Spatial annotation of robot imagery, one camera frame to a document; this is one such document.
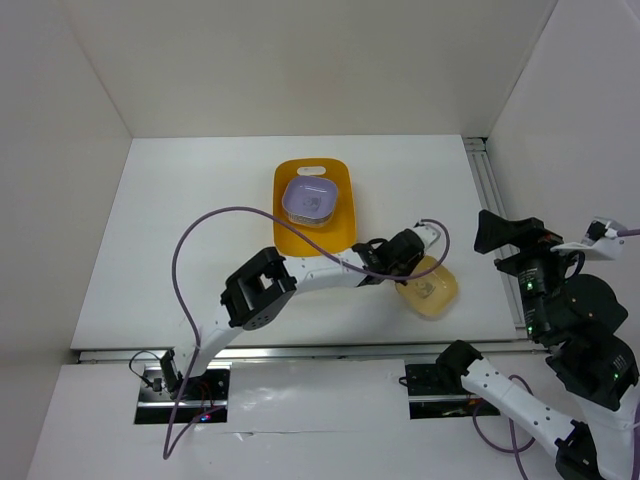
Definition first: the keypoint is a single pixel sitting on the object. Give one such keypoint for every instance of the yellow panda plate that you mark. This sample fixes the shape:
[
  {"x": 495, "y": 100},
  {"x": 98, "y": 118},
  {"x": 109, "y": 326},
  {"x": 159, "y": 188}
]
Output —
[{"x": 432, "y": 295}]

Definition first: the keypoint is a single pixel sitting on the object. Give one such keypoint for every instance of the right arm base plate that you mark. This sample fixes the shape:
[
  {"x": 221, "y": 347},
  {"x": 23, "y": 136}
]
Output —
[{"x": 430, "y": 398}]

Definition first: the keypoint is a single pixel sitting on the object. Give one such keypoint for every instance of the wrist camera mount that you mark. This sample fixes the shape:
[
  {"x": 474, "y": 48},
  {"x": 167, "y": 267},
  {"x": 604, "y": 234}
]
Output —
[
  {"x": 601, "y": 242},
  {"x": 428, "y": 234}
]

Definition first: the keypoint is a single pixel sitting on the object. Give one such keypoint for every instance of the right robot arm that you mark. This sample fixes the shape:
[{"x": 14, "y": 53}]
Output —
[{"x": 575, "y": 316}]

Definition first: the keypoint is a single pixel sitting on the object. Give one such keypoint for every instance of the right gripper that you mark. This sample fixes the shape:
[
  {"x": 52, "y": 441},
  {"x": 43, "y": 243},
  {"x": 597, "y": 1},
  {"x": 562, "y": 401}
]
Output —
[{"x": 528, "y": 233}]

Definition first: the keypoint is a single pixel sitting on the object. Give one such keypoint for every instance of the aluminium rail right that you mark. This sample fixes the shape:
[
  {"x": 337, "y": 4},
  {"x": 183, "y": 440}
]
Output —
[{"x": 490, "y": 199}]

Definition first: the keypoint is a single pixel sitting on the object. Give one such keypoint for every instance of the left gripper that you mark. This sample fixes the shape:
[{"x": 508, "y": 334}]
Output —
[{"x": 412, "y": 262}]

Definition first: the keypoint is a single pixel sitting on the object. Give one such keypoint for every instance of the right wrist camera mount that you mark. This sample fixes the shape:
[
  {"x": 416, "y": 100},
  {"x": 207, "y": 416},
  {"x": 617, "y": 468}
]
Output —
[{"x": 601, "y": 242}]

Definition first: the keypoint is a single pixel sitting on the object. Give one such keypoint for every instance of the aluminium rail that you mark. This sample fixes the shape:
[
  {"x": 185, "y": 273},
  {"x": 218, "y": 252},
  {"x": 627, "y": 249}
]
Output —
[
  {"x": 490, "y": 199},
  {"x": 366, "y": 351}
]

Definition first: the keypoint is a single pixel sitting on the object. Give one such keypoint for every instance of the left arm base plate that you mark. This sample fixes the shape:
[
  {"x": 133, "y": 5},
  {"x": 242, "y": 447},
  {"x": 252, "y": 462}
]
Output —
[{"x": 206, "y": 398}]

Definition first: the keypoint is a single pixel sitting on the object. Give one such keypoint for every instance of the lavender plate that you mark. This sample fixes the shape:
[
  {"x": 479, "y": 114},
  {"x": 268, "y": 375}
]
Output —
[{"x": 310, "y": 195}]

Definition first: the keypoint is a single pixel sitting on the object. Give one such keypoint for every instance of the yellow plastic bin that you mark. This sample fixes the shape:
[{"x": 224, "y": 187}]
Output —
[{"x": 339, "y": 234}]

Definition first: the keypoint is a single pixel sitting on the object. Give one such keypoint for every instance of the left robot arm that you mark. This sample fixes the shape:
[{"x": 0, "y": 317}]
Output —
[{"x": 258, "y": 291}]

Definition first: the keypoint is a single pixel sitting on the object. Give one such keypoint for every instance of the green panda plate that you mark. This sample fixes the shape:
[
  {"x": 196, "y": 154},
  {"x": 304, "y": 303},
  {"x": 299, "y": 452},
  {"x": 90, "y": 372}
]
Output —
[{"x": 308, "y": 221}]

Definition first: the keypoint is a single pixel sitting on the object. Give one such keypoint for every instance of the aluminium rail front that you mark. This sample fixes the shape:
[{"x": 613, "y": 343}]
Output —
[{"x": 366, "y": 351}]

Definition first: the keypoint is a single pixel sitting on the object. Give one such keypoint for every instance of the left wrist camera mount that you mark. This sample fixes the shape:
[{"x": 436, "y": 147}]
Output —
[{"x": 428, "y": 234}]

